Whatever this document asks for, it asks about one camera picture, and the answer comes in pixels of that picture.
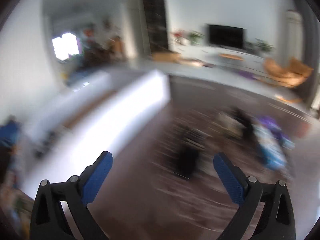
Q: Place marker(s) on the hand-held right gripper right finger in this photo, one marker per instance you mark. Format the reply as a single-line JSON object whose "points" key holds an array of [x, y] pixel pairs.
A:
{"points": [[228, 177]]}

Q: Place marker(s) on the orange lounge chair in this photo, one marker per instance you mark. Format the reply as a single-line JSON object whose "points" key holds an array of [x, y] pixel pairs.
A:
{"points": [[287, 73]]}

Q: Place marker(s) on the dark bookshelf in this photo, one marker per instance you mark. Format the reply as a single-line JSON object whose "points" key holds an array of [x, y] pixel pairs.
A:
{"points": [[155, 17]]}

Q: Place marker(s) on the purple toy wand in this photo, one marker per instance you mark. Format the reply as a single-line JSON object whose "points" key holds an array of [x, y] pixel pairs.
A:
{"points": [[271, 125]]}

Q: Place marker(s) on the cardboard box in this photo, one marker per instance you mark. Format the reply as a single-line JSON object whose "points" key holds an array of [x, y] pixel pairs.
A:
{"points": [[166, 57]]}

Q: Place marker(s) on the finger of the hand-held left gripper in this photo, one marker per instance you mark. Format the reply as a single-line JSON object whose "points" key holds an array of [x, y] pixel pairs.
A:
{"points": [[8, 133]]}

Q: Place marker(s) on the leafy potted plant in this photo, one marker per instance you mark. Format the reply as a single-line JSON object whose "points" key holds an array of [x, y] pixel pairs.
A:
{"points": [[196, 38]]}

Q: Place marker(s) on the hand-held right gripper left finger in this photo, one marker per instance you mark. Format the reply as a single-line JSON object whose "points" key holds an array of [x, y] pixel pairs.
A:
{"points": [[96, 177]]}

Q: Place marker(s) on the white television cabinet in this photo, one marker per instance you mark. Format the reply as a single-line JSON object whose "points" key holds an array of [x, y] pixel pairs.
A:
{"points": [[200, 53]]}

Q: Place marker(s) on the wooden bench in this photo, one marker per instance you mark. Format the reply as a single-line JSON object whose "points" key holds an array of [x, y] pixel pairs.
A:
{"points": [[231, 56]]}

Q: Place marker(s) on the red flower arrangement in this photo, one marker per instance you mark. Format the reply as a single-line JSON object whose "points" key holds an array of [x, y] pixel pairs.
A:
{"points": [[178, 35]]}

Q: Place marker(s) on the black fluffy hair claw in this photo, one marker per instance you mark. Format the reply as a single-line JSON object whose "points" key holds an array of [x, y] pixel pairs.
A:
{"points": [[245, 123]]}

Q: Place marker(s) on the blue and white box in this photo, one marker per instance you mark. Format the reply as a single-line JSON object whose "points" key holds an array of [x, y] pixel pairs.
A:
{"points": [[272, 151]]}

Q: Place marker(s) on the black television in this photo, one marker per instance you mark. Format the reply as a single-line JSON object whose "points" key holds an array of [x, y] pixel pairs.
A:
{"points": [[226, 37]]}

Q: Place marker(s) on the dark patterned desktop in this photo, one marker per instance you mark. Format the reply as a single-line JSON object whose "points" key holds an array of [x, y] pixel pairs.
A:
{"points": [[150, 205]]}

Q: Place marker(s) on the white storage box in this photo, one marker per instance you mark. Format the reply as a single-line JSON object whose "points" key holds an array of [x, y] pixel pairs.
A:
{"points": [[112, 120]]}

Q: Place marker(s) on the black box with white pictograms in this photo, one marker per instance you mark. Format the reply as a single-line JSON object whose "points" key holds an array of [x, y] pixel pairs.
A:
{"points": [[187, 157]]}

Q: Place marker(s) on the large potted plant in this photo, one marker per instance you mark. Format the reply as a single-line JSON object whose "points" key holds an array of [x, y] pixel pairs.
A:
{"points": [[264, 45]]}

